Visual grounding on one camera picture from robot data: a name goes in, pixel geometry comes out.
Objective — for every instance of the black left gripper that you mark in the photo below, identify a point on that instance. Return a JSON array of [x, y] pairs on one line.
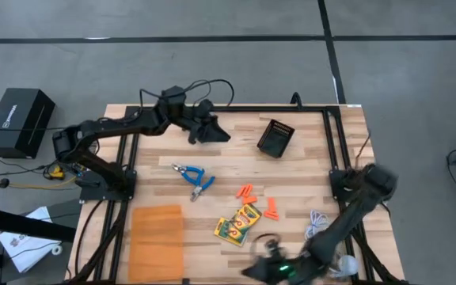
[[196, 122]]

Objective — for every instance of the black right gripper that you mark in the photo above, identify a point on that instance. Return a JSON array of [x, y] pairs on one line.
[[291, 269]]

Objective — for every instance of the yellow green crayon box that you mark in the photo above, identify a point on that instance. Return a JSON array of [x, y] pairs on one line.
[[222, 231], [239, 234], [247, 217]]

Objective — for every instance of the black mesh basket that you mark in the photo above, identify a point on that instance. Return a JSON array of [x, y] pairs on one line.
[[275, 140]]

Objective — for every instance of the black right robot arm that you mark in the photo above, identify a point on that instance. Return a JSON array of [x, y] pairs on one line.
[[346, 221]]

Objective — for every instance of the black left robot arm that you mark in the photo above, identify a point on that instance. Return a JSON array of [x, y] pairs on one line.
[[105, 128]]

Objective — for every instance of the white round bulb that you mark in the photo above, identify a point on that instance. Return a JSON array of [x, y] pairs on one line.
[[348, 265]]

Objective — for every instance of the orange translucent plastic bin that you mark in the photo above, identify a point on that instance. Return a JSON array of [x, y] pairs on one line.
[[154, 245]]

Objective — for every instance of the white tape roll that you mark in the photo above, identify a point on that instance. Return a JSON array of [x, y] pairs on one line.
[[57, 246]]

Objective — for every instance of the black cardboard box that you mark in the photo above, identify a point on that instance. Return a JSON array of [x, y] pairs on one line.
[[20, 122]]

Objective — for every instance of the black round plug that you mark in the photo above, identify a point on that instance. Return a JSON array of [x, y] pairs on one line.
[[3, 183]]

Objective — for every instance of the white paper sheet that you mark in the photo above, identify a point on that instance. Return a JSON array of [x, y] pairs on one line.
[[26, 249]]

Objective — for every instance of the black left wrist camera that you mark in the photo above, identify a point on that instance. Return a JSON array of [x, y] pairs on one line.
[[204, 107]]

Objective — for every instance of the black curved frame bracket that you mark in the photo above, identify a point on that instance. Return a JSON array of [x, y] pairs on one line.
[[296, 101]]

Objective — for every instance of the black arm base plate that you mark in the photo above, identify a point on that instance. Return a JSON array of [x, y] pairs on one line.
[[93, 192], [337, 178]]

